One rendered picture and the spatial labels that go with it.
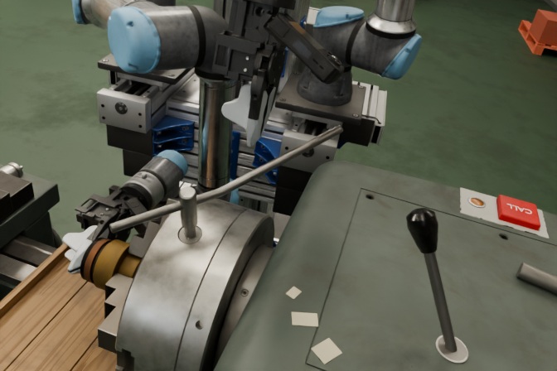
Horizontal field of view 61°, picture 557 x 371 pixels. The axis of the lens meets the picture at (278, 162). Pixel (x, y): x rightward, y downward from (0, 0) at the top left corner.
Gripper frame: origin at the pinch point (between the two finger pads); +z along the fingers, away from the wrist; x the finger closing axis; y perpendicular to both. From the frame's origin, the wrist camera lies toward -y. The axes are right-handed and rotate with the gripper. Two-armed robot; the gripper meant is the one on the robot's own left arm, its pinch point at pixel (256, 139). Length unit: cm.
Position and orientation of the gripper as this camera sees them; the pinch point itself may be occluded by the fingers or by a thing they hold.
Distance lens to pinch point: 69.8
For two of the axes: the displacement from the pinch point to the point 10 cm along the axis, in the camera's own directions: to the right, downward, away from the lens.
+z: -2.0, 9.2, 3.3
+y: -9.4, -2.8, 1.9
